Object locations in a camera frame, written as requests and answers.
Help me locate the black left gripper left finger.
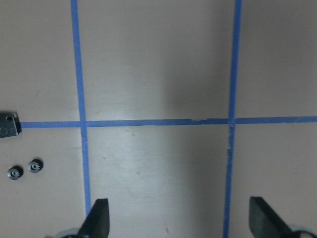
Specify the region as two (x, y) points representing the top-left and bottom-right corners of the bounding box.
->
(76, 198), (109, 238)

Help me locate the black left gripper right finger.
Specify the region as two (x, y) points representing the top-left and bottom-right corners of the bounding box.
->
(249, 196), (292, 238)

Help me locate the small black bearing gear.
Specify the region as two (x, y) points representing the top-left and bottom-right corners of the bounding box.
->
(27, 159), (44, 174)
(7, 166), (24, 180)

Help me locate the small black plastic part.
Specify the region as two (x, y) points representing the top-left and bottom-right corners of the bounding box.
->
(0, 111), (22, 138)

